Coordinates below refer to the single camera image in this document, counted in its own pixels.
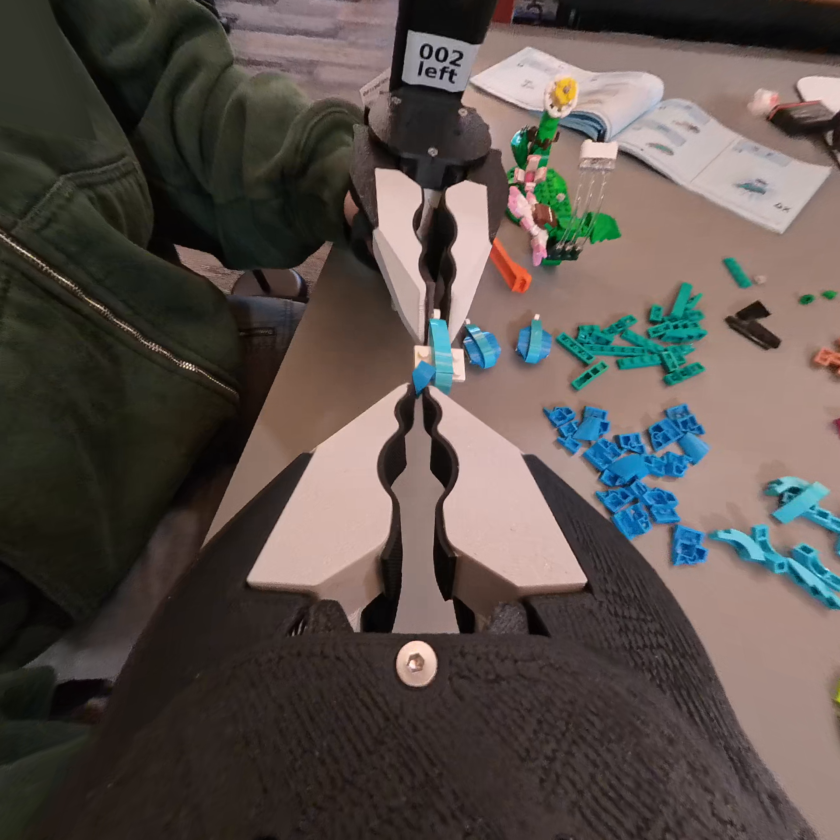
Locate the salmon lego pieces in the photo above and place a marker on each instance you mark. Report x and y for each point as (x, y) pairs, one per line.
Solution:
(828, 361)

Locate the pile of light blue lego pieces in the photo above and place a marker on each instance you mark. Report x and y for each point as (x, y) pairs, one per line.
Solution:
(787, 558)

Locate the white and light blue lego assembly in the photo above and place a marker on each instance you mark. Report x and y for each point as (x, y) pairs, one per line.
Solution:
(446, 364)

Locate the blue lego ball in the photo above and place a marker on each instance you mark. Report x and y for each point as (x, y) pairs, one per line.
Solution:
(482, 344)
(535, 341)

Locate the person's blue jeans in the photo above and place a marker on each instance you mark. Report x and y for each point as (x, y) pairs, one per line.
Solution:
(269, 341)

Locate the person's green jacket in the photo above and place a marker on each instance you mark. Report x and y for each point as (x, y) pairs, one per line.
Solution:
(98, 426)

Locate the pile of teal lego plates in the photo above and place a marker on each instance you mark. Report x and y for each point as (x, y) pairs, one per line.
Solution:
(630, 348)

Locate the blue curved lego piece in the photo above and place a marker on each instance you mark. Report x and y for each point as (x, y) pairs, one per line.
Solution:
(420, 379)

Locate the green lego flower model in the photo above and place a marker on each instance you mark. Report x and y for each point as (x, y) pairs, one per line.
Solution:
(551, 197)

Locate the white oval object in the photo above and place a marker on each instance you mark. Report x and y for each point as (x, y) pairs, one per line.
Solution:
(820, 88)

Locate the orange brick separator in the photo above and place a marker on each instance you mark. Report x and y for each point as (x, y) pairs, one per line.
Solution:
(512, 266)

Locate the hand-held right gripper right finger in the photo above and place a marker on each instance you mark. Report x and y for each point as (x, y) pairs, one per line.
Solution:
(505, 518)

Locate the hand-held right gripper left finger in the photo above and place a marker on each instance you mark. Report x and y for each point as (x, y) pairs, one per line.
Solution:
(328, 518)

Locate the black lego piece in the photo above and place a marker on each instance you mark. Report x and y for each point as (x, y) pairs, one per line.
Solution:
(754, 325)

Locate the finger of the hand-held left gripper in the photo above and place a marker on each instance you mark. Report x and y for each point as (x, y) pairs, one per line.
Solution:
(476, 223)
(394, 243)

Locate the person's left forearm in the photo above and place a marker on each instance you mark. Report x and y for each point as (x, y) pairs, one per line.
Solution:
(229, 131)

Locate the lego instruction booklet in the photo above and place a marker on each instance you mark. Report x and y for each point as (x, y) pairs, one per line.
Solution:
(689, 144)

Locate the single teal lego plate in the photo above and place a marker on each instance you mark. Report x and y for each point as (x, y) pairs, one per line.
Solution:
(736, 272)

